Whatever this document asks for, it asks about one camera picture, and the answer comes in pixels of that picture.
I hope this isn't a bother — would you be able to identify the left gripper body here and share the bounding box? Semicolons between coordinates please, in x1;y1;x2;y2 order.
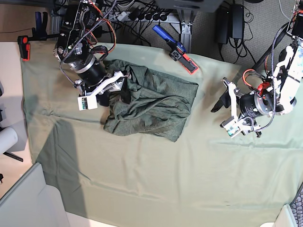
239;91;273;118

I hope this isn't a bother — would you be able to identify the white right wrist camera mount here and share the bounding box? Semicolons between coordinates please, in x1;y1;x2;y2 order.
76;71;131;111

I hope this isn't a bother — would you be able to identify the blue orange clamp at centre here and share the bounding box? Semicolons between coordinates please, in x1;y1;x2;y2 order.
152;25;198;75

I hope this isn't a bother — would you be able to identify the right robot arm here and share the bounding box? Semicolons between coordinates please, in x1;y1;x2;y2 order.
53;0;114;96

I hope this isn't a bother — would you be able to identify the black power adapter brick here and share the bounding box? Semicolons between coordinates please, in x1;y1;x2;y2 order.
215;8;229;44

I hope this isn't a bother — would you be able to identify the light green table cloth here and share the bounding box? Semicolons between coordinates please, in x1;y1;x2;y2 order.
21;41;303;227

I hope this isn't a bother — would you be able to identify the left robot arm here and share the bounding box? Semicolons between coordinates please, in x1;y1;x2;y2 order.
211;0;303;119

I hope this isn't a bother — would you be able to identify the aluminium frame post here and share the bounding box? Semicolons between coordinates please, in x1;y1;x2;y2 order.
177;9;196;53

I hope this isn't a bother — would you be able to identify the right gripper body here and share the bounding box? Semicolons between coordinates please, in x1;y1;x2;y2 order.
70;55;107;87

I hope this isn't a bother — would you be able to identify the white cylinder on stand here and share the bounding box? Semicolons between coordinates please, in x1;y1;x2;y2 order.
0;127;18;155

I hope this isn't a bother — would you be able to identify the green T-shirt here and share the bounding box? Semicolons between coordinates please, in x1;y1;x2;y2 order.
104;60;199;142

